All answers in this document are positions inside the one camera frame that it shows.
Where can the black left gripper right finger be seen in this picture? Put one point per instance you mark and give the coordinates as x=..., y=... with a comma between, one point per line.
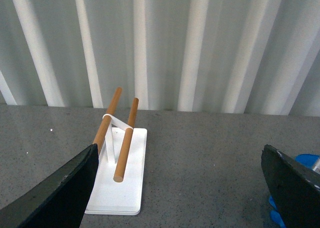
x=294, y=188

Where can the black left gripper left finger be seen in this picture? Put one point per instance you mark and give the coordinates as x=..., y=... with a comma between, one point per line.
x=60, y=200

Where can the blue microfiber cloth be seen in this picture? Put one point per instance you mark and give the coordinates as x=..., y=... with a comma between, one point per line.
x=306, y=160

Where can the white rack with wooden bars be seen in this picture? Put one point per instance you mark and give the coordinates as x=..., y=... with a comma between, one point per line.
x=121, y=153

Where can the white pleated curtain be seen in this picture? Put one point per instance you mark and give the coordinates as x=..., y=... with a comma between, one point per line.
x=220, y=56

